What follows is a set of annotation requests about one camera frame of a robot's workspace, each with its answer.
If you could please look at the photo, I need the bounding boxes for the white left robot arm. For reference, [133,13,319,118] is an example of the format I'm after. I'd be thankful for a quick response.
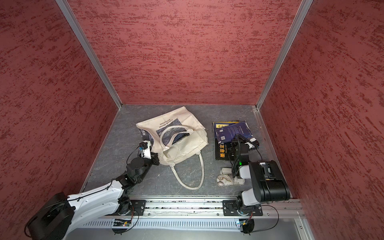
[24,153,160,240]

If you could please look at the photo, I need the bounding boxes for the navy blue book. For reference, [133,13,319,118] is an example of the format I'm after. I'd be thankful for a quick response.
[213,121,239,139]
[168,132,190,146]

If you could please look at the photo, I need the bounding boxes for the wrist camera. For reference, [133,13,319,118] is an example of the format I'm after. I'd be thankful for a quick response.
[139,141,152,159]
[249,138,260,148]

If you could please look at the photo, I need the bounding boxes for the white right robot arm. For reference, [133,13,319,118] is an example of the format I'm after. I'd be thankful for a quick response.
[231,140,291,208]

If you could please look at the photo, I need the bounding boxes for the right aluminium corner post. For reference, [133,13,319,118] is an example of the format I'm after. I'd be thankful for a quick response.
[256,0,313,111]

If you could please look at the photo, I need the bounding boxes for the circuit board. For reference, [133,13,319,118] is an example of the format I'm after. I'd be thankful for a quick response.
[237,219,255,234]
[112,219,132,229]

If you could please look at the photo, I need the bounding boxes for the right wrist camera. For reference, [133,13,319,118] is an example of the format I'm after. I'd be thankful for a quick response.
[249,138,260,148]

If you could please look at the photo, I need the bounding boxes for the black book yellow characters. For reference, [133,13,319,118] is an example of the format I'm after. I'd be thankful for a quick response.
[215,138,238,161]

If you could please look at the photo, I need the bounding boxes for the aluminium corner post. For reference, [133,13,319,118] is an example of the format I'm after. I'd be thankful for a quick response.
[256,0,313,111]
[56,0,123,110]

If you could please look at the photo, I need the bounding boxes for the left circuit board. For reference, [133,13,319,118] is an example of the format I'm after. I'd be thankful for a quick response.
[112,219,132,229]

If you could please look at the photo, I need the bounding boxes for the blue Prince book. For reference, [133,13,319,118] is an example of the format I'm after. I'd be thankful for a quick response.
[216,121,254,143]

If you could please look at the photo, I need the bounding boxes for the beige canvas tote bag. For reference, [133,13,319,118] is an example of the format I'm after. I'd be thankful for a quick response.
[136,107,209,191]

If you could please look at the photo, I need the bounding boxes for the right circuit board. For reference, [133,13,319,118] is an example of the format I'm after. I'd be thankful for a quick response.
[237,219,255,234]

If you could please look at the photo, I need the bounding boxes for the left aluminium corner post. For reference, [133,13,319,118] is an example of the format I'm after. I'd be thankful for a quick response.
[56,0,123,110]

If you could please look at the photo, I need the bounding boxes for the crumpled white cloth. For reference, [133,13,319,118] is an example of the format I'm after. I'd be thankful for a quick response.
[217,168,246,187]

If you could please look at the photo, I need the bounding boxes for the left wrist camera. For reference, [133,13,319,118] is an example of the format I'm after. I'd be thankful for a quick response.
[139,141,152,159]

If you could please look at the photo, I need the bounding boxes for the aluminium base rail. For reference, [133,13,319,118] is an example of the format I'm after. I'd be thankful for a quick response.
[68,196,314,240]

